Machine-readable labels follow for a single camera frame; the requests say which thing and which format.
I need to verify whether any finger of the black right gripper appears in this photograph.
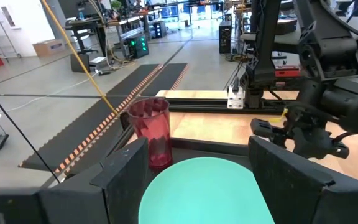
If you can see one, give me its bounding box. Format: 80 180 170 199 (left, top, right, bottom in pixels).
250 117 292 139

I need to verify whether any brown cardboard box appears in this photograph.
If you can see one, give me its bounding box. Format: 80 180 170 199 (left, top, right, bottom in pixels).
32 38 67 58

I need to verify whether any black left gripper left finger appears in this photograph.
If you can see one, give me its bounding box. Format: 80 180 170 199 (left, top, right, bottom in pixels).
39 136 150 224

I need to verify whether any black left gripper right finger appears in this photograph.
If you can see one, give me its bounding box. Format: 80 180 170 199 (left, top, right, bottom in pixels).
247 135 358 224

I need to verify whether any yellow hanging cable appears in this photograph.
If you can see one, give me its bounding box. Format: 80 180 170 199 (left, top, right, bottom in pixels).
40 0 120 116

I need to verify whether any computer with green lights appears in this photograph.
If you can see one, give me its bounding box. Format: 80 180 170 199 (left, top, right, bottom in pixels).
125 32 150 60

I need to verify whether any teal round plate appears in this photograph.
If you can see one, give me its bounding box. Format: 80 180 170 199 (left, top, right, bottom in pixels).
138 156 276 224

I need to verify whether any black hanging cable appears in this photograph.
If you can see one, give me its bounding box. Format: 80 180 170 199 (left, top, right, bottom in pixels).
0 77 62 185

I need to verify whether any yellow cable tag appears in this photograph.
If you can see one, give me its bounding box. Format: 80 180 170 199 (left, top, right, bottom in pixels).
269 107 289 123

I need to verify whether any black power strip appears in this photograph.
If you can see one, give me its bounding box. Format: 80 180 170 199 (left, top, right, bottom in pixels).
0 133 10 152

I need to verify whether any black computer tower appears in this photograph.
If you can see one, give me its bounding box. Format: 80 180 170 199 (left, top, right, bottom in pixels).
218 21 233 55

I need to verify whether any red faceted plastic cup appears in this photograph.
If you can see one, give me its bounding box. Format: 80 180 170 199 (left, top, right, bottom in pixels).
126 96 174 170

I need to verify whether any black hazard-striped floor mat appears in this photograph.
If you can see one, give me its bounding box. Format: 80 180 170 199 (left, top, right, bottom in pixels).
140 62 190 98
18 63 165 175

